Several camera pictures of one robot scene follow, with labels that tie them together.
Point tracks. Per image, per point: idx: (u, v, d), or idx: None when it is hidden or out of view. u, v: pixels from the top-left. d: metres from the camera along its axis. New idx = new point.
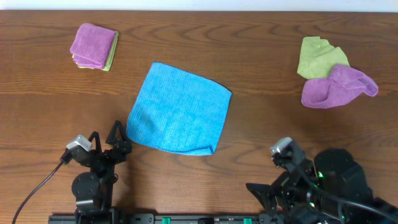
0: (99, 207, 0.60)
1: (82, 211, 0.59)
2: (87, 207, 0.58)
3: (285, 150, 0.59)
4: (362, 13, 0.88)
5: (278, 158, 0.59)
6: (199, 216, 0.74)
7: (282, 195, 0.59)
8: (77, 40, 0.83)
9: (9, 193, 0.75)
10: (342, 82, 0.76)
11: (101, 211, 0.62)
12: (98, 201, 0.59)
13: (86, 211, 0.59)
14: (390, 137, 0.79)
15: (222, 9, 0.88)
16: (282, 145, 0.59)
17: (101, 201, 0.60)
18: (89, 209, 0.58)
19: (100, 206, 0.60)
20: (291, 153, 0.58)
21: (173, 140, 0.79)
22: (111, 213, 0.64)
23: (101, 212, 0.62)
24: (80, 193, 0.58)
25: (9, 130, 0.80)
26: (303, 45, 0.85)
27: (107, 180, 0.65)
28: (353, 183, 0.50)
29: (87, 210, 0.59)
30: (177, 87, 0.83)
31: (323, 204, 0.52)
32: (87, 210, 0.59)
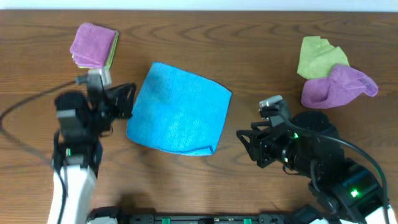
0: (81, 129, 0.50)
1: (64, 132, 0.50)
2: (68, 124, 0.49)
3: (274, 105, 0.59)
4: (362, 13, 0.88)
5: (265, 110, 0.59)
6: (199, 216, 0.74)
7: (260, 147, 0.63)
8: (76, 40, 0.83)
9: (9, 194, 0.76)
10: (342, 81, 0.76)
11: (83, 138, 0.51)
12: (82, 119, 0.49)
13: (69, 132, 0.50)
14: (390, 137, 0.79)
15: (222, 9, 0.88)
16: (272, 100, 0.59)
17: (87, 124, 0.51)
18: (68, 127, 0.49)
19: (82, 130, 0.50)
20: (279, 109, 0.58)
21: (173, 140, 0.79)
22: (94, 145, 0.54)
23: (83, 140, 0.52)
24: (63, 106, 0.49)
25: (8, 131, 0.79)
26: (303, 45, 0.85)
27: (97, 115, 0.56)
28: (329, 144, 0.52)
29: (68, 130, 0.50)
30: (177, 88, 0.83)
31: (296, 162, 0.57)
32: (66, 131, 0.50)
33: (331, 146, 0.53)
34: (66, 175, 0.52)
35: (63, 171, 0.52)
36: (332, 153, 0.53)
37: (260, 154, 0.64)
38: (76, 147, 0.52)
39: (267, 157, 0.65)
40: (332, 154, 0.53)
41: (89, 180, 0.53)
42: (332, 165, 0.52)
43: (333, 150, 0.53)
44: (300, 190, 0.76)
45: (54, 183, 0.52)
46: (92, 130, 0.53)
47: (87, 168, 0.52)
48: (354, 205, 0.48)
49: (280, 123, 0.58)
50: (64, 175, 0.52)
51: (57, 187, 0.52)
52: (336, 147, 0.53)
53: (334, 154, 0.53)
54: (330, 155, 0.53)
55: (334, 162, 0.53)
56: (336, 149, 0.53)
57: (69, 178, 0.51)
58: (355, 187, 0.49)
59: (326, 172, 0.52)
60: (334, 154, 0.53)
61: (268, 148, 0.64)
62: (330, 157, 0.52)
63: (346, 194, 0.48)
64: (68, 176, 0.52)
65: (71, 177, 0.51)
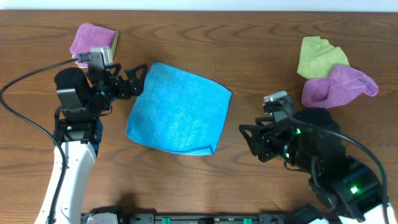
0: (81, 106, 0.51)
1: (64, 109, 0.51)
2: (69, 101, 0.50)
3: (278, 100, 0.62)
4: (362, 13, 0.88)
5: (269, 104, 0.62)
6: (199, 216, 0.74)
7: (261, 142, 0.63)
8: (77, 40, 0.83)
9: (9, 194, 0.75)
10: (342, 81, 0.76)
11: (84, 116, 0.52)
12: (81, 97, 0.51)
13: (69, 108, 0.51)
14: (390, 137, 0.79)
15: (222, 9, 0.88)
16: (277, 96, 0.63)
17: (87, 101, 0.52)
18: (69, 103, 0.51)
19: (82, 106, 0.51)
20: (283, 103, 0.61)
21: (173, 140, 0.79)
22: (95, 124, 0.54)
23: (83, 119, 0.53)
24: (61, 82, 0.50)
25: (8, 131, 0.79)
26: (303, 45, 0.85)
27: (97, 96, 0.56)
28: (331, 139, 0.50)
29: (69, 107, 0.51)
30: (177, 88, 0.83)
31: (298, 158, 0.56)
32: (68, 109, 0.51)
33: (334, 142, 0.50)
34: (66, 147, 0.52)
35: (64, 145, 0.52)
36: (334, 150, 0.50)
37: (260, 149, 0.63)
38: (78, 124, 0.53)
39: (268, 152, 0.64)
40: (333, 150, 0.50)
41: (89, 153, 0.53)
42: (334, 162, 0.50)
43: (334, 147, 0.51)
44: (300, 190, 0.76)
45: (54, 155, 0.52)
46: (92, 107, 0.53)
47: (87, 142, 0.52)
48: (352, 201, 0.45)
49: (285, 118, 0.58)
50: (66, 147, 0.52)
51: (57, 160, 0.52)
52: (337, 144, 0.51)
53: (336, 150, 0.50)
54: (331, 151, 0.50)
55: (336, 158, 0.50)
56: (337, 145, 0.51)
57: (69, 150, 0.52)
58: (355, 184, 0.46)
59: (326, 168, 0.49)
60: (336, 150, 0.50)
61: (270, 144, 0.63)
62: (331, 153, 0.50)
63: (345, 191, 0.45)
64: (69, 149, 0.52)
65: (72, 149, 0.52)
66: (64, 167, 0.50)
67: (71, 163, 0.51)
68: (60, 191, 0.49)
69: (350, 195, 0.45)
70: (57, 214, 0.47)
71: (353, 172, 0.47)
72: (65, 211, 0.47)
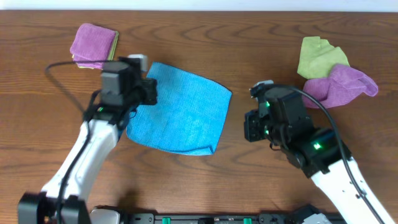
0: (118, 93, 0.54)
1: (104, 93, 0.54)
2: (108, 84, 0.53)
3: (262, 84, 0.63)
4: (362, 13, 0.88)
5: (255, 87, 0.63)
6: (199, 216, 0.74)
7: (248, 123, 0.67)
8: (77, 40, 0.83)
9: (10, 193, 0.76)
10: (342, 82, 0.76)
11: (117, 103, 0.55)
12: (121, 85, 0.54)
13: (110, 94, 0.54)
14: (390, 137, 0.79)
15: (222, 9, 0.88)
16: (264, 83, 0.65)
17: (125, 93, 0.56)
18: (110, 88, 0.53)
19: (119, 94, 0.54)
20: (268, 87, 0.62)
21: (173, 140, 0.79)
22: (123, 111, 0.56)
23: (117, 104, 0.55)
24: (111, 70, 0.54)
25: (9, 131, 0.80)
26: (303, 45, 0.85)
27: (130, 94, 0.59)
28: (293, 105, 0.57)
29: (107, 91, 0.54)
30: (177, 88, 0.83)
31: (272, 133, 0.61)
32: (106, 93, 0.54)
33: (298, 111, 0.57)
34: (94, 125, 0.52)
35: (91, 122, 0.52)
36: (300, 118, 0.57)
37: (248, 130, 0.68)
38: (110, 109, 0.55)
39: (256, 133, 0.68)
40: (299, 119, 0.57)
41: (113, 134, 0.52)
42: (300, 129, 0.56)
43: (300, 116, 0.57)
44: (300, 190, 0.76)
45: (80, 129, 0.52)
46: (127, 98, 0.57)
47: (112, 125, 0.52)
48: (316, 156, 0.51)
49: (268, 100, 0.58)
50: (92, 125, 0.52)
51: (82, 132, 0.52)
52: (303, 112, 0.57)
53: (301, 117, 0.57)
54: (298, 119, 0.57)
55: (302, 126, 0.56)
56: (303, 113, 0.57)
57: (96, 128, 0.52)
58: (318, 143, 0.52)
59: (294, 134, 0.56)
60: (302, 118, 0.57)
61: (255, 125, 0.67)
62: (296, 121, 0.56)
63: (307, 149, 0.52)
64: (96, 127, 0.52)
65: (98, 126, 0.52)
66: (87, 139, 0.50)
67: (94, 139, 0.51)
68: (77, 160, 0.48)
69: (313, 151, 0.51)
70: (69, 181, 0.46)
71: (318, 135, 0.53)
72: (79, 179, 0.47)
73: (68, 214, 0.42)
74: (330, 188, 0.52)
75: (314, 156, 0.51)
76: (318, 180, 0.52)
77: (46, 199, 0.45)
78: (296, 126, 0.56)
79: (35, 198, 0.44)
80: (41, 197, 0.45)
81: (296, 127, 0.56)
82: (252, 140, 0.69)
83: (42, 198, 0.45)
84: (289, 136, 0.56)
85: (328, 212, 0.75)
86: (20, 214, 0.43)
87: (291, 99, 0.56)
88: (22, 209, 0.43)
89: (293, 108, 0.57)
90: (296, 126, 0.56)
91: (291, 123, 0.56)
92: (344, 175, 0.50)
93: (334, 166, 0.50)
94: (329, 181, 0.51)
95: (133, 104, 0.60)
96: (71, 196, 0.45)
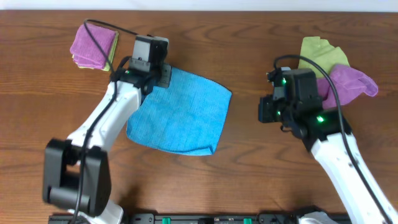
0: (147, 60, 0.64)
1: (135, 58, 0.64)
2: (140, 51, 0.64)
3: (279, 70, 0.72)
4: (361, 13, 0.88)
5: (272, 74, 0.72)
6: (199, 216, 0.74)
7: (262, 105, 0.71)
8: (77, 40, 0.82)
9: (10, 193, 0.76)
10: (342, 82, 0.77)
11: (145, 70, 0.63)
12: (152, 53, 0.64)
13: (140, 60, 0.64)
14: (390, 137, 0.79)
15: (222, 9, 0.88)
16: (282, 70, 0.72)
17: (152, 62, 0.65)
18: (142, 54, 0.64)
19: (147, 61, 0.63)
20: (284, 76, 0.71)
21: (173, 140, 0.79)
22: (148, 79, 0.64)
23: (142, 70, 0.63)
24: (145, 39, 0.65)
25: (9, 131, 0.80)
26: (303, 45, 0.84)
27: (155, 66, 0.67)
28: (307, 83, 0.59)
29: (137, 58, 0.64)
30: (177, 88, 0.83)
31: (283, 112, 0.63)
32: (135, 58, 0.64)
33: (311, 88, 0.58)
34: (120, 86, 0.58)
35: (119, 83, 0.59)
36: (311, 96, 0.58)
37: (263, 111, 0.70)
38: (136, 72, 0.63)
39: (269, 116, 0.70)
40: (311, 96, 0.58)
41: (136, 98, 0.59)
42: (309, 106, 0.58)
43: (312, 94, 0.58)
44: (300, 190, 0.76)
45: (107, 89, 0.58)
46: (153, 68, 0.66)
47: (137, 88, 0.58)
48: (319, 129, 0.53)
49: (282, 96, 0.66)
50: (119, 86, 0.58)
51: (108, 93, 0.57)
52: (316, 91, 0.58)
53: (313, 95, 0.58)
54: (310, 96, 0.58)
55: (313, 103, 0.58)
56: (316, 92, 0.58)
57: (122, 89, 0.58)
58: (323, 117, 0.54)
59: (303, 110, 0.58)
60: (314, 96, 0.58)
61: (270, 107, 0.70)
62: (308, 98, 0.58)
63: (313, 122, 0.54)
64: (122, 88, 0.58)
65: (124, 89, 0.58)
66: (113, 99, 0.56)
67: (120, 98, 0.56)
68: (102, 116, 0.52)
69: (316, 124, 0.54)
70: (94, 132, 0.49)
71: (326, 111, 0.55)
72: (102, 132, 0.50)
73: (92, 163, 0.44)
74: (326, 157, 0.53)
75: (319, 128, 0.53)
76: (316, 149, 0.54)
77: (71, 146, 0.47)
78: (307, 103, 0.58)
79: (63, 145, 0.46)
80: (68, 145, 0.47)
81: (307, 104, 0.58)
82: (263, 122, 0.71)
83: (68, 146, 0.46)
84: (296, 112, 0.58)
85: (328, 212, 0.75)
86: (46, 156, 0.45)
87: (305, 76, 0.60)
88: (50, 153, 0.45)
89: (307, 86, 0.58)
90: (307, 104, 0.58)
91: (302, 98, 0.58)
92: (339, 144, 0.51)
93: (334, 138, 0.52)
94: (324, 150, 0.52)
95: (156, 76, 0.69)
96: (94, 147, 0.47)
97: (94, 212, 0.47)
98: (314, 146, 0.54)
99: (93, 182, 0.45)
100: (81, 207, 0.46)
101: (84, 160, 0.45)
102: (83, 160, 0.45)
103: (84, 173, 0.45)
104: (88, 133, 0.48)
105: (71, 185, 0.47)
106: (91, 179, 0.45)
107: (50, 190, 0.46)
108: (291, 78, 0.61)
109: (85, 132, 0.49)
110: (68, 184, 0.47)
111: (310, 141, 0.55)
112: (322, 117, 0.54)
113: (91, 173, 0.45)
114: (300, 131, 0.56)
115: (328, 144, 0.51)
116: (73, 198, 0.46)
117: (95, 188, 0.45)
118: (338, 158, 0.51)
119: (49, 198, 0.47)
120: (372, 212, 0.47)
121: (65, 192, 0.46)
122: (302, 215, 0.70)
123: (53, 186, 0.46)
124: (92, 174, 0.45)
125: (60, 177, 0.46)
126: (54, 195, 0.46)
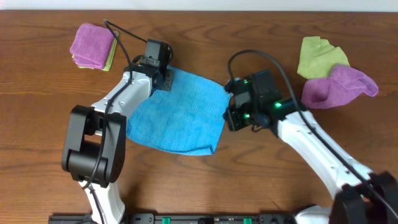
0: (157, 58, 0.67)
1: (147, 56, 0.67)
2: (151, 50, 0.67)
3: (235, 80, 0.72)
4: (361, 14, 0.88)
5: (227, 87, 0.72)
6: (199, 216, 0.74)
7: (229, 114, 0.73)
8: (77, 40, 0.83)
9: (9, 193, 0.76)
10: (342, 82, 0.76)
11: (155, 67, 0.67)
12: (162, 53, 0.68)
13: (152, 57, 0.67)
14: (390, 137, 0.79)
15: (222, 10, 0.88)
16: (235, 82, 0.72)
17: (161, 61, 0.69)
18: (153, 53, 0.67)
19: (157, 58, 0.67)
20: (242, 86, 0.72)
21: (173, 140, 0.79)
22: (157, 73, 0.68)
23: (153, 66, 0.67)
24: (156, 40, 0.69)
25: (8, 131, 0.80)
26: (303, 45, 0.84)
27: (163, 65, 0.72)
28: (264, 79, 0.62)
29: (148, 56, 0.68)
30: (177, 87, 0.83)
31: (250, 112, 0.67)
32: (147, 56, 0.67)
33: (268, 82, 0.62)
34: (135, 74, 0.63)
35: (133, 72, 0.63)
36: (270, 89, 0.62)
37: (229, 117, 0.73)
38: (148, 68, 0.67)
39: (237, 122, 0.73)
40: (270, 90, 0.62)
41: (147, 87, 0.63)
42: (270, 99, 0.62)
43: (270, 88, 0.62)
44: (300, 190, 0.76)
45: (123, 76, 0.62)
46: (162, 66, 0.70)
47: (150, 77, 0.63)
48: (278, 113, 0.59)
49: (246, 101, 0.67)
50: (134, 74, 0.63)
51: (124, 78, 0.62)
52: (272, 84, 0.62)
53: (271, 89, 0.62)
54: (267, 90, 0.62)
55: (272, 96, 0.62)
56: (273, 85, 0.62)
57: (137, 78, 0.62)
58: (280, 104, 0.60)
59: (265, 103, 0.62)
60: (272, 89, 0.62)
61: (240, 113, 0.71)
62: (266, 91, 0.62)
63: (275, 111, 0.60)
64: (137, 76, 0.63)
65: (138, 78, 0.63)
66: (129, 82, 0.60)
67: (135, 83, 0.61)
68: (120, 93, 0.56)
69: (275, 108, 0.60)
70: (115, 103, 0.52)
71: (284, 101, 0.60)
72: (122, 104, 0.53)
73: (115, 126, 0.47)
74: (290, 134, 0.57)
75: (280, 113, 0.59)
76: (283, 132, 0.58)
77: (94, 112, 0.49)
78: (267, 97, 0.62)
79: (87, 109, 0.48)
80: (91, 111, 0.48)
81: (267, 98, 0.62)
82: (232, 128, 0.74)
83: (92, 111, 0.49)
84: (260, 106, 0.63)
85: None
86: (69, 121, 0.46)
87: (263, 76, 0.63)
88: (75, 115, 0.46)
89: (263, 81, 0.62)
90: (267, 97, 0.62)
91: (261, 93, 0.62)
92: (296, 119, 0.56)
93: (291, 116, 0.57)
94: (286, 127, 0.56)
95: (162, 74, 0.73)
96: (115, 113, 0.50)
97: (109, 178, 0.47)
98: (282, 129, 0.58)
99: (114, 145, 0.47)
100: (98, 174, 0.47)
101: (107, 125, 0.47)
102: (106, 122, 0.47)
103: (105, 136, 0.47)
104: (109, 102, 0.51)
105: (91, 151, 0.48)
106: (112, 142, 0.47)
107: (69, 156, 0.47)
108: (249, 79, 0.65)
109: (106, 102, 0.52)
110: (87, 150, 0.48)
111: (275, 127, 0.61)
112: (280, 104, 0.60)
113: (112, 135, 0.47)
114: (265, 119, 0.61)
115: (287, 122, 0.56)
116: (91, 163, 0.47)
117: (114, 152, 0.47)
118: (298, 130, 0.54)
119: (68, 163, 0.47)
120: (336, 166, 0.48)
121: (85, 157, 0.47)
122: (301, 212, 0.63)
123: (74, 150, 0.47)
124: (114, 138, 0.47)
125: (81, 142, 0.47)
126: (73, 161, 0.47)
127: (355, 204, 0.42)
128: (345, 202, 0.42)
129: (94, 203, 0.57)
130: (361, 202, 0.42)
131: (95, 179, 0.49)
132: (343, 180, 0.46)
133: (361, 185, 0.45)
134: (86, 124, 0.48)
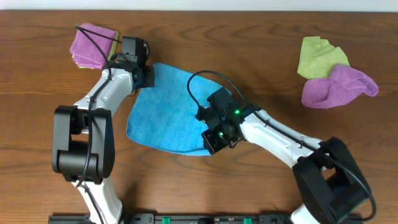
0: (134, 53, 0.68)
1: (124, 53, 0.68)
2: (127, 46, 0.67)
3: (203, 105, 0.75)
4: (362, 13, 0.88)
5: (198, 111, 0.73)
6: (199, 216, 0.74)
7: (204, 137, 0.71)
8: (77, 40, 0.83)
9: (10, 193, 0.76)
10: (342, 82, 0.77)
11: (134, 62, 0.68)
12: (139, 48, 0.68)
13: (128, 54, 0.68)
14: (390, 137, 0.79)
15: (222, 10, 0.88)
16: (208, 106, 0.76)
17: (140, 56, 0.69)
18: (129, 49, 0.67)
19: (135, 54, 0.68)
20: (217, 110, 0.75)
21: (173, 140, 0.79)
22: (137, 68, 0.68)
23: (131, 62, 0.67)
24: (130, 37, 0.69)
25: (8, 131, 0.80)
26: (303, 45, 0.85)
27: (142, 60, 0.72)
28: (222, 98, 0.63)
29: (125, 53, 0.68)
30: (177, 88, 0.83)
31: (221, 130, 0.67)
32: (124, 53, 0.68)
33: (227, 98, 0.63)
34: (114, 70, 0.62)
35: (112, 69, 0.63)
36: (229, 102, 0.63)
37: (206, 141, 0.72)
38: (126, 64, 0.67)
39: (216, 143, 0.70)
40: (229, 103, 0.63)
41: (129, 81, 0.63)
42: (231, 108, 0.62)
43: (227, 101, 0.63)
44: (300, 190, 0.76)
45: (102, 73, 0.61)
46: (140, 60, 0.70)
47: (129, 71, 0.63)
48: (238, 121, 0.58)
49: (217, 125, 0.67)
50: (113, 71, 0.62)
51: (103, 75, 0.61)
52: (229, 99, 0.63)
53: (230, 102, 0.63)
54: (225, 106, 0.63)
55: (230, 106, 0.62)
56: (230, 100, 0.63)
57: (115, 73, 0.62)
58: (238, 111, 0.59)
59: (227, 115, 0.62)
60: (231, 102, 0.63)
61: (215, 134, 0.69)
62: (225, 105, 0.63)
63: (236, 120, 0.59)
64: (116, 71, 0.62)
65: (117, 72, 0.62)
66: (109, 79, 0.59)
67: (115, 78, 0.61)
68: (102, 89, 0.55)
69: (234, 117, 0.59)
70: (98, 99, 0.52)
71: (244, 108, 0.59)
72: (104, 99, 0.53)
73: (101, 120, 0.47)
74: (254, 137, 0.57)
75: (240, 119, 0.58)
76: (245, 134, 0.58)
77: (79, 110, 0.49)
78: (227, 109, 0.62)
79: (70, 108, 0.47)
80: (74, 110, 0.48)
81: (229, 111, 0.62)
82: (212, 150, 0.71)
83: (76, 109, 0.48)
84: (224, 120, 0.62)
85: None
86: (55, 122, 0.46)
87: (220, 93, 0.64)
88: (59, 116, 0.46)
89: (219, 98, 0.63)
90: (227, 110, 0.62)
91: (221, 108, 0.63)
92: (252, 117, 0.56)
93: (249, 117, 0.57)
94: (248, 130, 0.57)
95: (143, 68, 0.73)
96: (99, 109, 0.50)
97: (102, 173, 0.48)
98: (244, 131, 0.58)
99: (102, 139, 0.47)
100: (90, 170, 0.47)
101: (93, 120, 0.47)
102: (91, 118, 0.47)
103: (92, 132, 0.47)
104: (92, 99, 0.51)
105: (79, 149, 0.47)
106: (101, 137, 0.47)
107: (59, 157, 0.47)
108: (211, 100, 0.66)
109: (88, 99, 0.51)
110: (76, 149, 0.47)
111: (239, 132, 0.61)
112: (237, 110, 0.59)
113: (99, 130, 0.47)
114: (230, 127, 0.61)
115: (245, 123, 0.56)
116: (81, 162, 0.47)
117: (104, 146, 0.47)
118: (255, 127, 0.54)
119: (58, 165, 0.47)
120: (289, 145, 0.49)
121: (74, 155, 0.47)
122: (295, 210, 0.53)
123: (63, 150, 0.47)
124: (102, 133, 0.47)
125: (69, 140, 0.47)
126: (63, 162, 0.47)
127: (310, 172, 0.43)
128: (301, 173, 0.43)
129: (91, 203, 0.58)
130: (316, 169, 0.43)
131: (88, 177, 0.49)
132: (299, 155, 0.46)
133: (314, 154, 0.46)
134: (71, 123, 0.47)
